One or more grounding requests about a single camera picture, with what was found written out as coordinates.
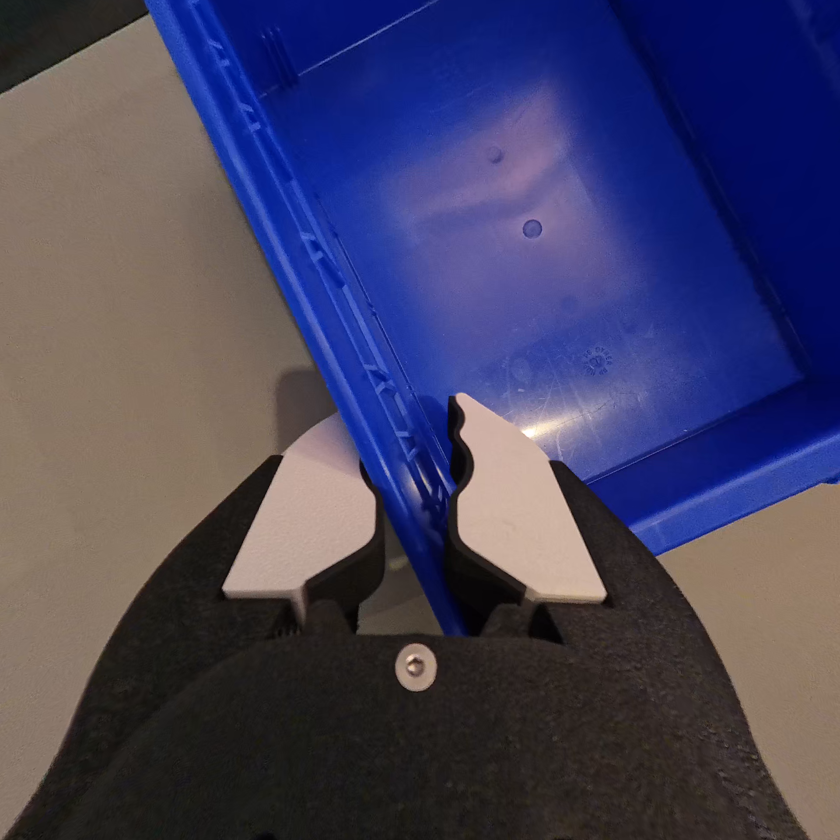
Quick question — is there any blue plastic bin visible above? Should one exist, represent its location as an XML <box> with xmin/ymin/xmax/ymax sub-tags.
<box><xmin>143</xmin><ymin>0</ymin><xmax>840</xmax><ymax>637</ymax></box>

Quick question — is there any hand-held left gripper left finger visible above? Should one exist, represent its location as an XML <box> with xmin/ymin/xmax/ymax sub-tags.
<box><xmin>222</xmin><ymin>412</ymin><xmax>388</xmax><ymax>634</ymax></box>

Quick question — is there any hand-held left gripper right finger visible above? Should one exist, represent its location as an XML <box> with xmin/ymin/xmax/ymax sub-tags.
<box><xmin>444</xmin><ymin>392</ymin><xmax>609</xmax><ymax>637</ymax></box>

